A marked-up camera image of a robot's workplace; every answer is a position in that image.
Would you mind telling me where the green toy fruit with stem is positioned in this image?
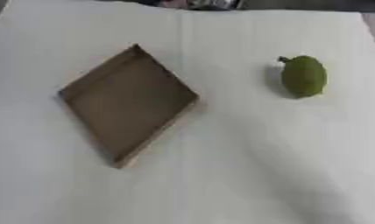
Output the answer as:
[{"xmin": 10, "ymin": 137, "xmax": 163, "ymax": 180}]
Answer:
[{"xmin": 276, "ymin": 54, "xmax": 330, "ymax": 98}]

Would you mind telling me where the tan cardboard box brown inside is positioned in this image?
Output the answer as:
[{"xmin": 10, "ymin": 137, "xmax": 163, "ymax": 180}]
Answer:
[{"xmin": 55, "ymin": 43, "xmax": 202, "ymax": 170}]

